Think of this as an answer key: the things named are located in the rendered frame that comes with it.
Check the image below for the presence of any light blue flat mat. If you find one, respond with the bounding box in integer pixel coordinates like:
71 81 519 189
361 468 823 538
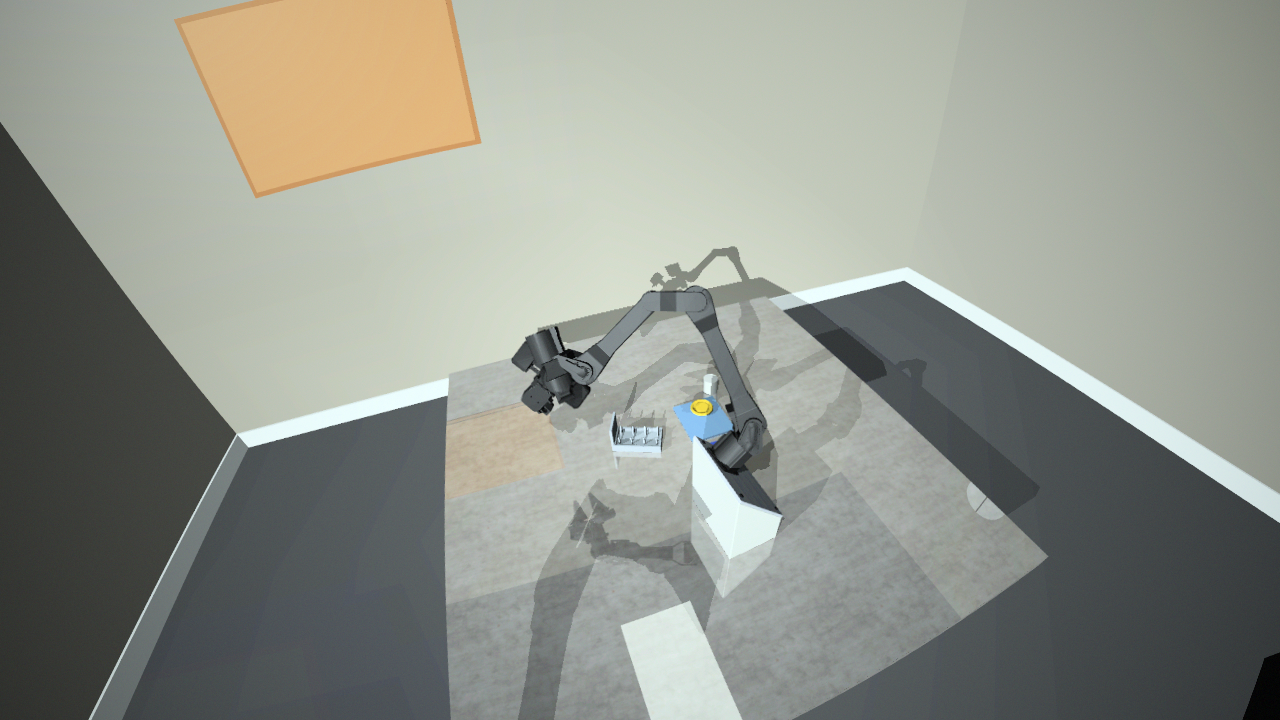
673 396 733 441

